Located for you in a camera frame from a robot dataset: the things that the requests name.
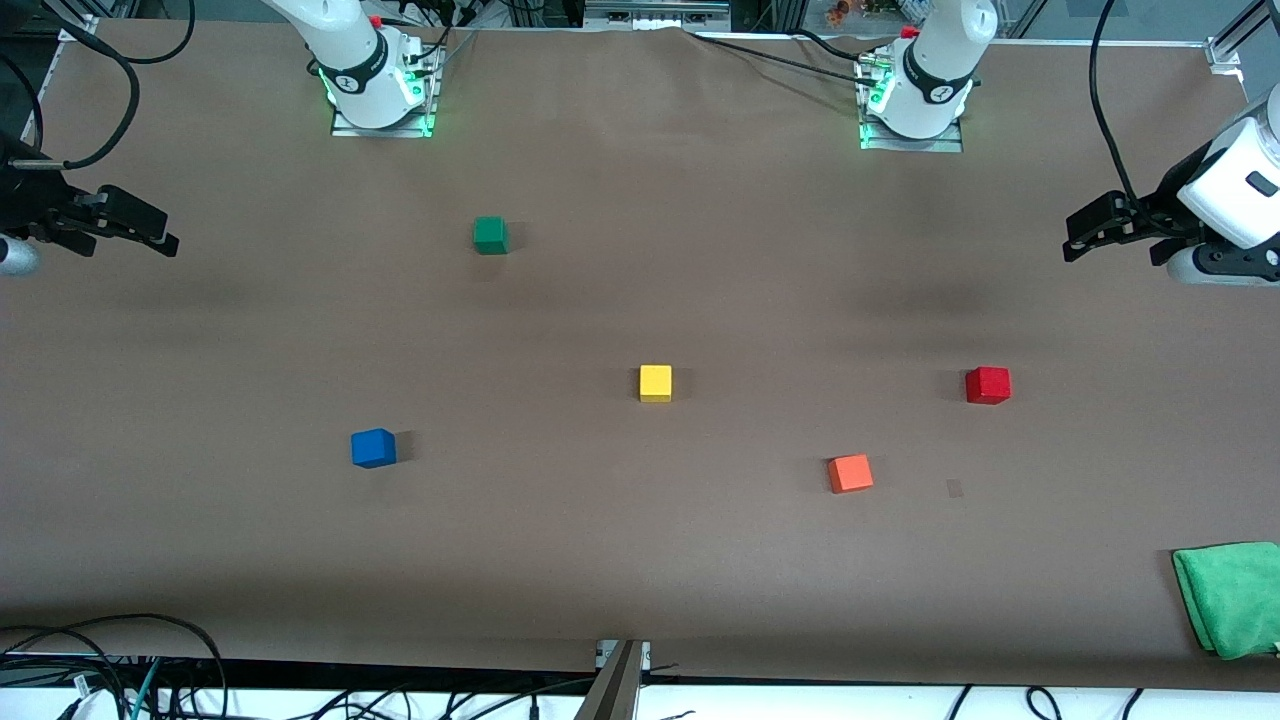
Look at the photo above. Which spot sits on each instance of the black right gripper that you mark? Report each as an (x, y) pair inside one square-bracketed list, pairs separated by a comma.
[(24, 200)]

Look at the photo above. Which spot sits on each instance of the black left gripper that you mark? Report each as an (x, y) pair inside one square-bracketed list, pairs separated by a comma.
[(1158, 212)]

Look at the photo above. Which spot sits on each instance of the red wooden block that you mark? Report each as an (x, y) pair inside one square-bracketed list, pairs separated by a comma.
[(988, 385)]

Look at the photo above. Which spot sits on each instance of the blue wooden block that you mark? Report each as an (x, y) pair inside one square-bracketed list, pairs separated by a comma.
[(372, 448)]

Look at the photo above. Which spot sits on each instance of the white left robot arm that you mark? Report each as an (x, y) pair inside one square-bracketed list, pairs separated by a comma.
[(935, 70)]

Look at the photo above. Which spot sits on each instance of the orange wooden block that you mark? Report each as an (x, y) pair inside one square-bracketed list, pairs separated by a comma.
[(850, 473)]

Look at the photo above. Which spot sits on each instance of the green folded cloth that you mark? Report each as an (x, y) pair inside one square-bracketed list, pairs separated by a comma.
[(1235, 600)]

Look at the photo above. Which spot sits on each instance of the green wooden block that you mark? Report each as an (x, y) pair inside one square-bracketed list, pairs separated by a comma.
[(490, 236)]

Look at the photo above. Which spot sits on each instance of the yellow wooden block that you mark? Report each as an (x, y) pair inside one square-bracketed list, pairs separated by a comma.
[(656, 383)]

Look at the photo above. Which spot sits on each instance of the aluminium frame profile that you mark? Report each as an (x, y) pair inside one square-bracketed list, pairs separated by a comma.
[(1235, 45), (78, 22)]

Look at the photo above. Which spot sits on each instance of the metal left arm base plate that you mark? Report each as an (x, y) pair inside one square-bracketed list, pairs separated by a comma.
[(910, 146)]

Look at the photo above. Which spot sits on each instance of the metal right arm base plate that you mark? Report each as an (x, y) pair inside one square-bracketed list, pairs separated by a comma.
[(380, 132)]

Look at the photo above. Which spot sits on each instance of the small silver bracket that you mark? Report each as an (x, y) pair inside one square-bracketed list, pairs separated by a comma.
[(604, 652)]

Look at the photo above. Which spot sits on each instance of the aluminium profile post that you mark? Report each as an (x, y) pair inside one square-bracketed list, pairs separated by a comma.
[(612, 695)]

